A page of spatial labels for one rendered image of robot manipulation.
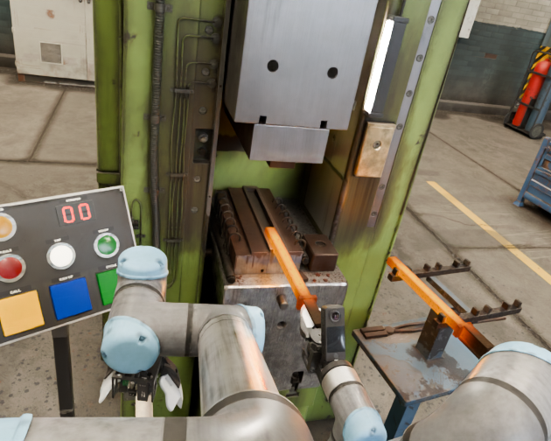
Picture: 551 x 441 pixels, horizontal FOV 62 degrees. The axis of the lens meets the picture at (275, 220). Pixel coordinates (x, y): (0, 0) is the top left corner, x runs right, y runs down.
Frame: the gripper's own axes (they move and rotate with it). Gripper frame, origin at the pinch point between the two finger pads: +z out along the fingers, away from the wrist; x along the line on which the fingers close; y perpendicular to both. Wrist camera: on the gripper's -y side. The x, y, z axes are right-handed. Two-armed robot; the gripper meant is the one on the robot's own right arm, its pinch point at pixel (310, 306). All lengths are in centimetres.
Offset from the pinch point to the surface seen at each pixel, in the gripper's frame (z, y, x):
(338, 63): 27, -51, 7
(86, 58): 553, 55, -100
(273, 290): 21.6, 11.8, -1.7
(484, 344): -13.3, 3.4, 41.4
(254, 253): 27.5, 2.7, -7.3
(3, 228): 11, -15, -65
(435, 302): 3.9, 4.2, 38.6
